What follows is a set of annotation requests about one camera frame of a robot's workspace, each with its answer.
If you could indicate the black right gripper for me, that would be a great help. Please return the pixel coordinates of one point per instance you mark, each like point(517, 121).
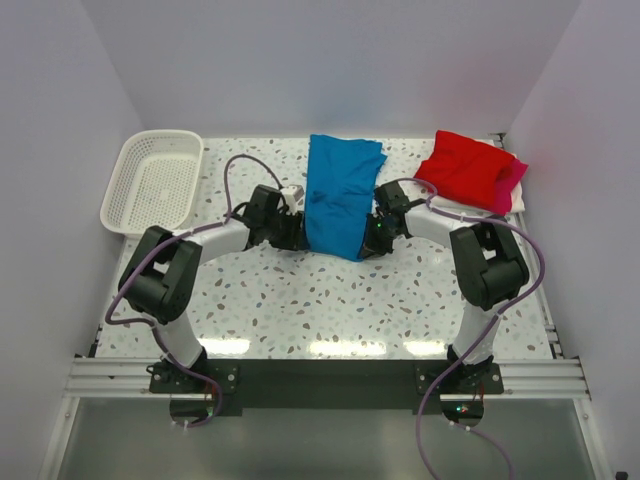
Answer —
point(371, 247)

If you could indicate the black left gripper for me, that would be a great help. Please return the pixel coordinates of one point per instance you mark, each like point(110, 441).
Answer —
point(295, 237)

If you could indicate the blue t shirt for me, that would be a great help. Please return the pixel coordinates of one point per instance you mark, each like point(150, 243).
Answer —
point(341, 176)

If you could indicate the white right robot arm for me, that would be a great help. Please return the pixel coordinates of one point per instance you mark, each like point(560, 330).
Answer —
point(488, 263)

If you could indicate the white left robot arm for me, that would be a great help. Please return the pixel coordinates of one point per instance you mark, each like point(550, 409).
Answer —
point(159, 280)

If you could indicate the red folded t shirt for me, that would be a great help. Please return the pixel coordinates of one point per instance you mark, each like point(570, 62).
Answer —
point(463, 169)

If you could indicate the white plastic basket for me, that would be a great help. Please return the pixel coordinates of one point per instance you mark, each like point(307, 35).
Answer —
point(154, 182)

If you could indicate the pink folded t shirt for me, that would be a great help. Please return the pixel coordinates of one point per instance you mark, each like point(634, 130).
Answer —
point(507, 180)

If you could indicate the white folded t shirt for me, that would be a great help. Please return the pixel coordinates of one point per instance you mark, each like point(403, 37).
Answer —
point(514, 204)

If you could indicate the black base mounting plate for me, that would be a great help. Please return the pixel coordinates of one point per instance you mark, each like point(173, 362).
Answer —
point(217, 403)

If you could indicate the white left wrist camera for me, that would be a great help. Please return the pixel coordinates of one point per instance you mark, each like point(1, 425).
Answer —
point(292, 196)

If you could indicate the aluminium frame rail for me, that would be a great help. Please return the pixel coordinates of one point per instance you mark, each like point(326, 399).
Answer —
point(518, 379)

